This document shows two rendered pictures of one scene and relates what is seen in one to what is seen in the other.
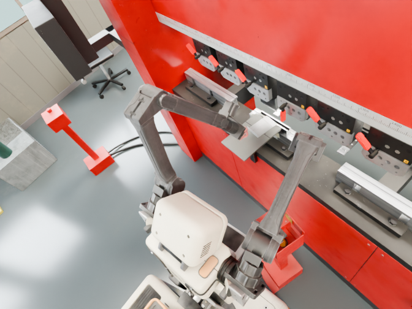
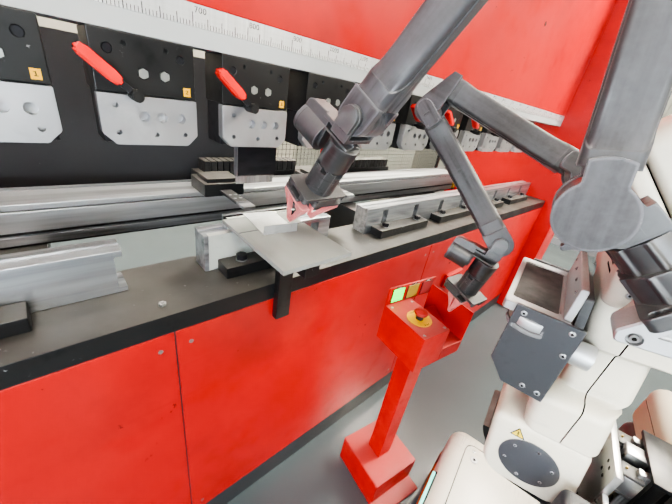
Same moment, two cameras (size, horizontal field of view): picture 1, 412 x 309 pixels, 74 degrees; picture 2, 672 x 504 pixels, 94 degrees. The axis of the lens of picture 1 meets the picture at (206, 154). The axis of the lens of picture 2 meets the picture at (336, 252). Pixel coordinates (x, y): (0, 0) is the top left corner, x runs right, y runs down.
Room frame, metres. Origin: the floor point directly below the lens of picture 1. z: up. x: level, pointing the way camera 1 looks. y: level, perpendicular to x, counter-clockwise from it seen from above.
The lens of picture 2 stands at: (1.06, 0.39, 1.31)
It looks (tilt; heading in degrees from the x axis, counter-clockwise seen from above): 27 degrees down; 244
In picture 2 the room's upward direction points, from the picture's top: 10 degrees clockwise
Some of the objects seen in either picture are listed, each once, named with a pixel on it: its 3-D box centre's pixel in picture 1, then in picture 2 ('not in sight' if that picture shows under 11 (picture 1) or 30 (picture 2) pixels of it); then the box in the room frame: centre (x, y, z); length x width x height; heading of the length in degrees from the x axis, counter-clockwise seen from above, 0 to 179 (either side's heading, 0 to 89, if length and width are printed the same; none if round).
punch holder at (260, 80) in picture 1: (262, 78); (247, 103); (0.95, -0.38, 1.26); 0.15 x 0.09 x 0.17; 20
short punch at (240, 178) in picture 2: (268, 100); (255, 163); (0.93, -0.39, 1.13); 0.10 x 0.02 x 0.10; 20
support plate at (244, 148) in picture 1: (251, 135); (284, 237); (0.88, -0.25, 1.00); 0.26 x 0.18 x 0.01; 110
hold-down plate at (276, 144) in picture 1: (270, 141); (275, 256); (0.87, -0.35, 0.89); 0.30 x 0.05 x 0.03; 20
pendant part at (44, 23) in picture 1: (57, 39); not in sight; (1.87, 0.56, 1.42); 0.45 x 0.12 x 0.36; 16
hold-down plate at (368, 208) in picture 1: (368, 208); (400, 226); (0.34, -0.54, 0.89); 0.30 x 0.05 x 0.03; 20
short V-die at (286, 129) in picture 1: (273, 122); (260, 217); (0.91, -0.40, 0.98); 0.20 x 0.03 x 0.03; 20
